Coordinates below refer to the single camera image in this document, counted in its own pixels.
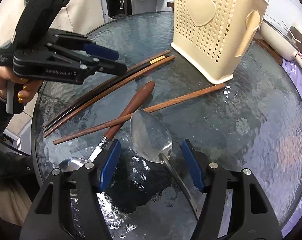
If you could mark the brown wooden chopstick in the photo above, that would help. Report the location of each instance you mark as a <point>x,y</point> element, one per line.
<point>178,101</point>
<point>96,105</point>

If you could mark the cream plastic utensil holder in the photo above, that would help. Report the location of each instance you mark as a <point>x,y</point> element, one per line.
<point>190,42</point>

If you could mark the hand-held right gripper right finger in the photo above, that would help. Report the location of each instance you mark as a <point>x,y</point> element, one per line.
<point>193,165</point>

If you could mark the purple floral cloth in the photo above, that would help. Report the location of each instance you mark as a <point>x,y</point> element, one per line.
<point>290,72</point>

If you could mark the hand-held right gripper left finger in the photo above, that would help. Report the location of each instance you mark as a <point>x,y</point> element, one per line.
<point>108,165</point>

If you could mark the metal spoon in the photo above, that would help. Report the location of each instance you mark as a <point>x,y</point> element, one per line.
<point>151,135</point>

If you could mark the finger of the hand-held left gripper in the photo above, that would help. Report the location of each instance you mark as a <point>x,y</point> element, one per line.
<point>108,67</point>
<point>101,51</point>

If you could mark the white pot with glass lid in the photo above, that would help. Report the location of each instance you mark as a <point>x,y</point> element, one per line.
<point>273,37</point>

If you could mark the black chopstick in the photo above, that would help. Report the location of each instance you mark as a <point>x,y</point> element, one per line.
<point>96,98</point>
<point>96,94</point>

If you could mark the round glass table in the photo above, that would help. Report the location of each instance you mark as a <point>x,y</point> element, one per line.
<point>240,130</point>

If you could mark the beige cloth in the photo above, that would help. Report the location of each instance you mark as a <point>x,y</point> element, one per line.
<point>73,17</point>

